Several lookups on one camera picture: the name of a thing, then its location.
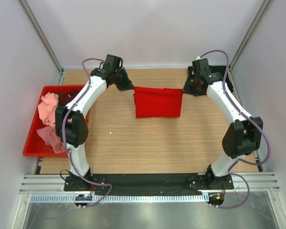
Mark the dark maroon t shirt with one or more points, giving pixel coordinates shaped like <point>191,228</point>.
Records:
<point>66,97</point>

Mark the dusty pink t shirt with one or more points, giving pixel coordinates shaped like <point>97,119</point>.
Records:
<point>48,135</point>

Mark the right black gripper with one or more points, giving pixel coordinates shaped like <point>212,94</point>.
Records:
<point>192,92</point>

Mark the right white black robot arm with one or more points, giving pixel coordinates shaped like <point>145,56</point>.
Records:
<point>243,135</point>

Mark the aluminium frame post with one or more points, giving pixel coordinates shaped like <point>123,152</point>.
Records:
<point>250,31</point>
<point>34,22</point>

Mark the right aluminium frame post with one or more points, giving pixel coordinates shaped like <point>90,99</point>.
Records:
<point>250,31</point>

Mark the red plastic bin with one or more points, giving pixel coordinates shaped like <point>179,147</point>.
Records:
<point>35,146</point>

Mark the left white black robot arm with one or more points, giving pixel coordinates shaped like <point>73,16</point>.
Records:
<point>70,124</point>

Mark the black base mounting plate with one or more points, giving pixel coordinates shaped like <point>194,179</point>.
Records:
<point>154,184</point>

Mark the left aluminium frame post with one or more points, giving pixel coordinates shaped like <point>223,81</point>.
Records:
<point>34,22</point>

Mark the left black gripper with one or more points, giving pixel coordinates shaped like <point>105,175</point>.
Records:
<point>127,85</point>

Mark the aluminium front rail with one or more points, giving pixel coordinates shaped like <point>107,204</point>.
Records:
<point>41,184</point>

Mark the light pink t shirt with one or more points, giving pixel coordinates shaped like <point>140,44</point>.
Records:
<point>46,109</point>

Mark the white slotted cable duct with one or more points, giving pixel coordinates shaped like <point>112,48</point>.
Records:
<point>84,198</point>

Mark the red t shirt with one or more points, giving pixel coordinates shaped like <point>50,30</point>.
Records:
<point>157,102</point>

